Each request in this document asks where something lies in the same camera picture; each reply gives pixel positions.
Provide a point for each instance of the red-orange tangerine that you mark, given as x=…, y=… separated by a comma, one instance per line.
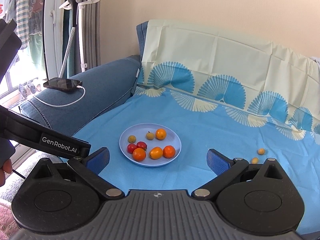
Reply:
x=169, y=152

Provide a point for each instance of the pink towel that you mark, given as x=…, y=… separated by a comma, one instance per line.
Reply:
x=8, y=226

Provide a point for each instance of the yellow-orange kumquat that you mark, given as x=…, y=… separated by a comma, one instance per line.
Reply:
x=156, y=153

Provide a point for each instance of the left hand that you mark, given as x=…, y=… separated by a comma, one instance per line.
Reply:
x=5, y=169

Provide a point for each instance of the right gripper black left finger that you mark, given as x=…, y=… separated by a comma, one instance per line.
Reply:
x=60, y=197

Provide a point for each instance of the blue denim sofa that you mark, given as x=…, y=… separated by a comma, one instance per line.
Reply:
x=104, y=88

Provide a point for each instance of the large orange with stem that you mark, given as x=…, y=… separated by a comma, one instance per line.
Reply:
x=139, y=154

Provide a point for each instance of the brown longan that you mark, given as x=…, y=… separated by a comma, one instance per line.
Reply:
x=150, y=136
x=131, y=139
x=255, y=160
x=261, y=151

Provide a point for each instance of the large red tomato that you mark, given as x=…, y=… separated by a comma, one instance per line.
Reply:
x=131, y=148

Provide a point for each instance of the hanging clothes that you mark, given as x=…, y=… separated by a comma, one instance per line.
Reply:
x=28, y=15

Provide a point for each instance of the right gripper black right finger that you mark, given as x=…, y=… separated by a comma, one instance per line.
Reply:
x=259, y=199

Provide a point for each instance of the black smartphone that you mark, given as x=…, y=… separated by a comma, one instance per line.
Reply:
x=61, y=84

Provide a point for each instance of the light purple plate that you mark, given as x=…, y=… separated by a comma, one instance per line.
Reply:
x=140, y=131

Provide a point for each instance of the small red cherry tomato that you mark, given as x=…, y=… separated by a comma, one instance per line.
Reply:
x=142, y=145

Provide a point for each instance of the grey curtain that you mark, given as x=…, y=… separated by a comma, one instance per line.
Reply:
x=91, y=31

